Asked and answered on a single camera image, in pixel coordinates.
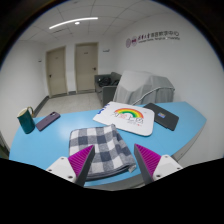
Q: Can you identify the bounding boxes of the black bag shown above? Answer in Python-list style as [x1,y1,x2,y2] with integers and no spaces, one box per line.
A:
[98,76,113,88]

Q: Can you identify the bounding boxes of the purple smartphone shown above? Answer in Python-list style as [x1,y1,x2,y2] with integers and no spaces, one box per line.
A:
[35,111,62,132]

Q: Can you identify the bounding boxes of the grey white checked towel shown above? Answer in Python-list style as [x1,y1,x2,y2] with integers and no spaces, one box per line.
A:
[68,123,138,182]

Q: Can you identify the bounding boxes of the beige door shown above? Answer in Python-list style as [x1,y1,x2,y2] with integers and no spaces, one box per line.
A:
[73,42,100,94]
[45,46,69,98]

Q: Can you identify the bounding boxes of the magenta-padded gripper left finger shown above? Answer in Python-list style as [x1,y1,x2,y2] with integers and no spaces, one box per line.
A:
[45,144,96,188]

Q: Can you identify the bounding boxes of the long ceiling light strip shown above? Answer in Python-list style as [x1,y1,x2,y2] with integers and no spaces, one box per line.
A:
[48,16,99,31]

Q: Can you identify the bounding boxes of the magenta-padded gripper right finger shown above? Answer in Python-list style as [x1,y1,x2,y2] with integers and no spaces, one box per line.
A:
[134,143,184,185]

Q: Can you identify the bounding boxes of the wall lettering sign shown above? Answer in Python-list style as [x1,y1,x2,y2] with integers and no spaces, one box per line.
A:
[125,30,181,49]

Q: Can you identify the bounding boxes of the dark green mug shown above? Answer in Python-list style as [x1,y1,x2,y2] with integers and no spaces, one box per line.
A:
[16,106,36,135]

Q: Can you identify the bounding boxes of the grey cloth-covered equipment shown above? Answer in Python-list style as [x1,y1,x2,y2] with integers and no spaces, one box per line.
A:
[112,70,176,106]

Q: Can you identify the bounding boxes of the white rainbow print board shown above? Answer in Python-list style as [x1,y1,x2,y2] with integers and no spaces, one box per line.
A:
[92,101,156,137]

